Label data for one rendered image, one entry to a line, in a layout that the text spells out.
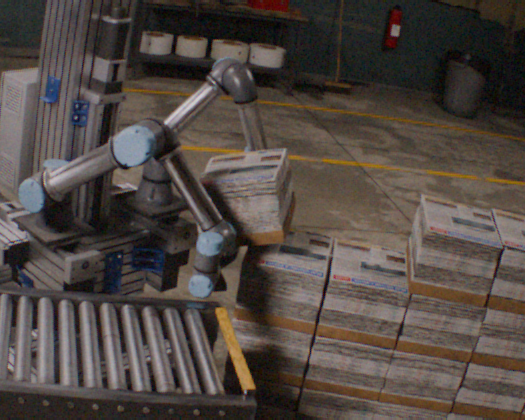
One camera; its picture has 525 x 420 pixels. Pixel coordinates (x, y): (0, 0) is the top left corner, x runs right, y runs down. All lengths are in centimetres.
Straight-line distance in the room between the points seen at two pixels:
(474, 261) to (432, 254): 15
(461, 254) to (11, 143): 175
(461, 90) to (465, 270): 704
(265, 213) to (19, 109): 105
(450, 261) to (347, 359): 51
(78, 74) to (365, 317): 131
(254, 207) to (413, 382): 86
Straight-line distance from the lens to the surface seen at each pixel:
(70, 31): 287
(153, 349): 222
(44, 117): 303
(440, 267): 272
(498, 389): 299
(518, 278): 277
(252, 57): 878
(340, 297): 276
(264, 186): 268
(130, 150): 239
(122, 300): 243
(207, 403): 203
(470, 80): 963
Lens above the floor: 198
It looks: 22 degrees down
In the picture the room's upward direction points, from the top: 11 degrees clockwise
